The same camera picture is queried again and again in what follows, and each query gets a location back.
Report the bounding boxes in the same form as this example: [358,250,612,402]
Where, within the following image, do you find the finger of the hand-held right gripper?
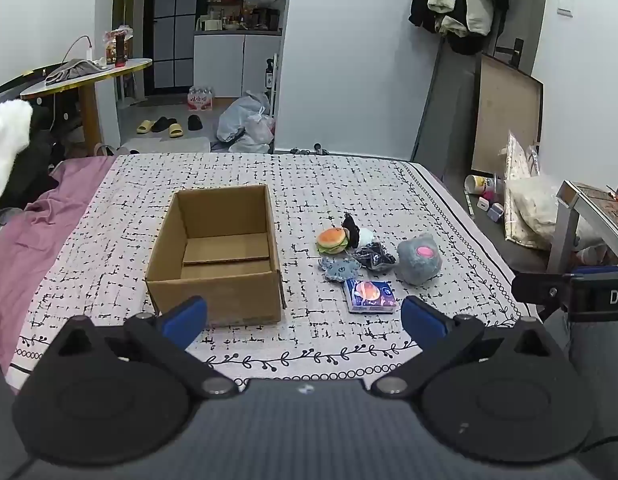
[511,271,572,312]

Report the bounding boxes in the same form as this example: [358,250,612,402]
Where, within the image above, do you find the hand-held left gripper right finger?
[371,296,564,398]

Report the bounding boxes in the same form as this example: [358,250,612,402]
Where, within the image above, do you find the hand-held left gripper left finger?
[48,296,239,400]

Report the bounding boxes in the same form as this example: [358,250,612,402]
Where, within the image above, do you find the brown cardboard box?
[145,184,288,329]

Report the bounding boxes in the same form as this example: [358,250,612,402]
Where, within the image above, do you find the blue tissue packet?
[343,279,398,315]

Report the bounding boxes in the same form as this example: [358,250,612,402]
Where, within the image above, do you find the grey plush with pink spot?
[394,233,444,286]

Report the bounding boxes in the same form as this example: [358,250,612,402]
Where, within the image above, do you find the black item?
[352,242,398,274]

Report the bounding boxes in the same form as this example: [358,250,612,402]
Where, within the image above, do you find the blue star plush toy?
[319,254,363,281]

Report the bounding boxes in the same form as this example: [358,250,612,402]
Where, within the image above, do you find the black and white plush toy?
[341,213,376,250]

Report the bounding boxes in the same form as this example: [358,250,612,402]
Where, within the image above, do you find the burger plush toy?
[316,227,350,256]

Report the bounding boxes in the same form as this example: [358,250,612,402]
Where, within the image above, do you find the clear bag with white pillow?
[505,174,580,252]

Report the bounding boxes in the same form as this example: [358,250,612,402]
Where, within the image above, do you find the grey metal side table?
[546,164,618,277]

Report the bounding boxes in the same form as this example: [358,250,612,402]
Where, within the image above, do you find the white and yellow cup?
[464,174,498,196]

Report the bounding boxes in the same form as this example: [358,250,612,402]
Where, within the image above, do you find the white black patterned blanket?
[4,152,542,387]

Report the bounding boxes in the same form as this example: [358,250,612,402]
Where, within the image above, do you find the brown wooden board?
[470,53,544,177]

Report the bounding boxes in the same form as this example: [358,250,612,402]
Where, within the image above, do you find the pink bed sheet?
[0,156,118,377]

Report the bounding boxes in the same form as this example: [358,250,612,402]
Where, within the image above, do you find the grey floor mat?
[117,135,211,156]

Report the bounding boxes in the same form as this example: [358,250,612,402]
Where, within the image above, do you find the small white plastic bag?
[228,134,273,155]

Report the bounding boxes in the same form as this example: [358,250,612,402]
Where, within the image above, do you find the beige tote bag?
[92,143,141,157]

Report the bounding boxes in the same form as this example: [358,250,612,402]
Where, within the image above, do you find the dark leaning panel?
[411,39,486,164]

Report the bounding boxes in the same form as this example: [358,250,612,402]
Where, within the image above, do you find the white plastic bag red contents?
[243,111,276,142]

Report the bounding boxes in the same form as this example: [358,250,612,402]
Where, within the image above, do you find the black clothing pile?
[0,106,66,212]

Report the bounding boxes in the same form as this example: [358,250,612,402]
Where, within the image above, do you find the large white plastic bag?
[216,91,271,143]

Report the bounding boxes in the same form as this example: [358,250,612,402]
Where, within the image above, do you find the pack of water bottles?
[187,85,216,112]

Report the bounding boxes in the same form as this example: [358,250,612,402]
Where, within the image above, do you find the white fluffy plush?
[0,100,34,209]

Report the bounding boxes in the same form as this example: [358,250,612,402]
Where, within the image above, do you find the white kitchen cabinet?
[192,29,283,99]

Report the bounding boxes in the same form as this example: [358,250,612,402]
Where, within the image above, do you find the oval table with yellow edge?
[20,57,154,157]

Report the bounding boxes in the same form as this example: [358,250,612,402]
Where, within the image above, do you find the grey cloth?
[44,59,113,87]

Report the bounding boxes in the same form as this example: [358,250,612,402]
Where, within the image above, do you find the snack jar with red label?
[104,26,135,69]

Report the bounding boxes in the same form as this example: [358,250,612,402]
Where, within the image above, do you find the black framed glass door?
[143,0,203,97]

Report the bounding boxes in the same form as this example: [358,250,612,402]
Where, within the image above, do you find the black door handle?
[494,38,524,69]

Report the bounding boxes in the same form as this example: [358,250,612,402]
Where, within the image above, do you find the white charging cable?
[64,35,96,64]

